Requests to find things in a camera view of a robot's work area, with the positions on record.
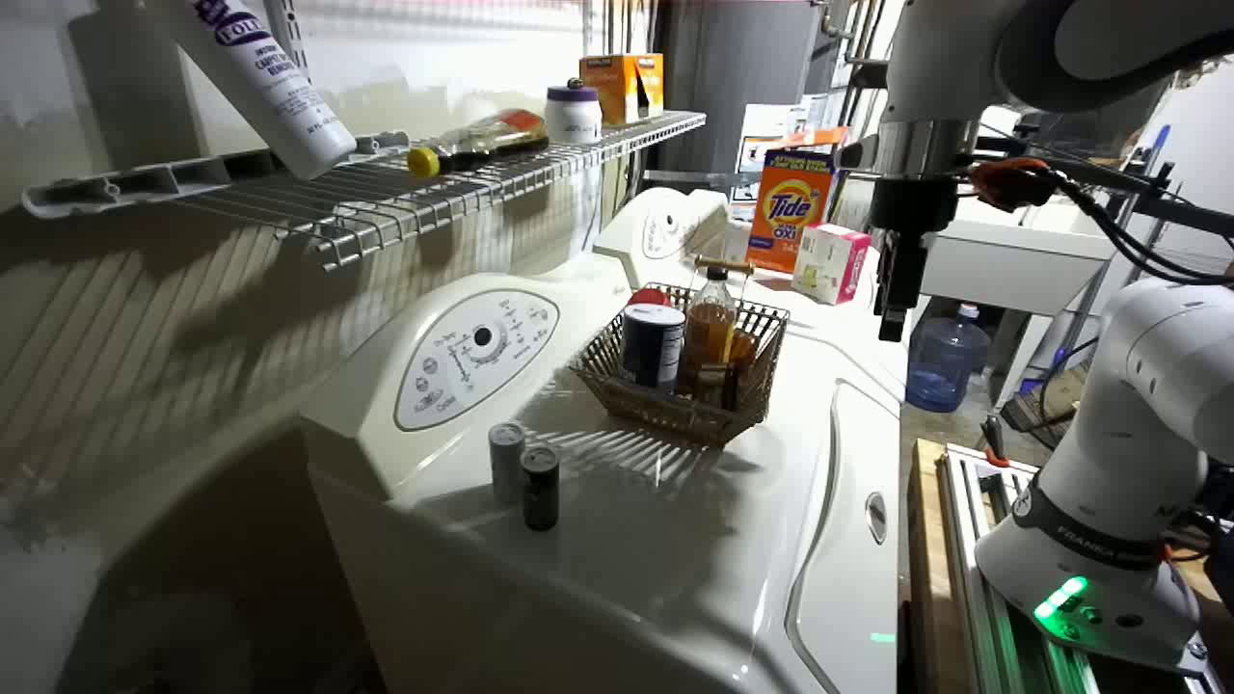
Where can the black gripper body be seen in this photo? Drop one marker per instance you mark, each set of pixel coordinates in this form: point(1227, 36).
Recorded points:
point(916, 214)

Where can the amber bottle with yellow cap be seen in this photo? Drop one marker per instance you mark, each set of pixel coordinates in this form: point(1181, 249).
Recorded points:
point(467, 147)

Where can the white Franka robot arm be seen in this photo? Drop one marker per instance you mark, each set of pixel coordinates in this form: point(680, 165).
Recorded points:
point(1131, 411)

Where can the amber bottle with yellow label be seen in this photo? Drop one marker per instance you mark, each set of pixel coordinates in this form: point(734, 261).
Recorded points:
point(705, 330)

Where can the blue water jug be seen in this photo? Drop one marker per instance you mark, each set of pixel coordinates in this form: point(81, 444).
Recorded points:
point(947, 362)

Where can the pink and white box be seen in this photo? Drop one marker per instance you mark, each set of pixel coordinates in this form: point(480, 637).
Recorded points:
point(830, 263)

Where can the white utility sink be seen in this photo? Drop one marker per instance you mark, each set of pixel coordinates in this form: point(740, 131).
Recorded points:
point(1016, 263)

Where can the orange Tide detergent box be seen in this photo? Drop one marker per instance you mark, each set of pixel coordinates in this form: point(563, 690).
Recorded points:
point(791, 214)

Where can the grey water heater tank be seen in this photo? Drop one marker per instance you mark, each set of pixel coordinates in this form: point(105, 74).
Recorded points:
point(739, 79)

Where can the dark can with white lid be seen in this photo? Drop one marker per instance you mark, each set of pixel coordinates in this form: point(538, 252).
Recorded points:
point(654, 344)

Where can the wicker basket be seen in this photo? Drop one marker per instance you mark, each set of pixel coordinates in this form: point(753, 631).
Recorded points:
point(669, 413)

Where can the wooden platform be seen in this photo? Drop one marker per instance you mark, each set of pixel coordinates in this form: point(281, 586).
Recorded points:
point(925, 564)

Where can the red container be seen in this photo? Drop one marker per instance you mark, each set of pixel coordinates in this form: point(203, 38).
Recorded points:
point(649, 294)

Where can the black tripod stand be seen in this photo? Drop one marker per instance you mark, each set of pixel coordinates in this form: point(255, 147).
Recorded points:
point(1178, 205)

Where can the yellow cardboard box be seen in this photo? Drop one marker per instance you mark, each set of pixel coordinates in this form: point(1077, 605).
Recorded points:
point(654, 79)

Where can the orange cardboard box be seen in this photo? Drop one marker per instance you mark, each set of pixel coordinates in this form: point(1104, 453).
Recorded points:
point(608, 81)

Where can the cream washing machine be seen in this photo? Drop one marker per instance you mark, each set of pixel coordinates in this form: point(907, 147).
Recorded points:
point(641, 564)

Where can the white jar with purple lid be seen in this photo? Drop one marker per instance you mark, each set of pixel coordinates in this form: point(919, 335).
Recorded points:
point(575, 118)

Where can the dark small spice canister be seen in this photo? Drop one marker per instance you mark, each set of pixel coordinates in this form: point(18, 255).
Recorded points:
point(541, 489)

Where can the pale small spice canister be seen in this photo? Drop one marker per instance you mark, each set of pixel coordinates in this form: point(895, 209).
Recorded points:
point(505, 465)

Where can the white tube with purple print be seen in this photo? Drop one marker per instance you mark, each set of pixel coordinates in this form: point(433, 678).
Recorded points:
point(275, 90)

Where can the aluminium extrusion frame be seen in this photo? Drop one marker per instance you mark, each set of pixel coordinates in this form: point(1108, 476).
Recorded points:
point(996, 641)

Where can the grey plastic shelf bracket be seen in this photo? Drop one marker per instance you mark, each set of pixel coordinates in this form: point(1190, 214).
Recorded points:
point(138, 181)

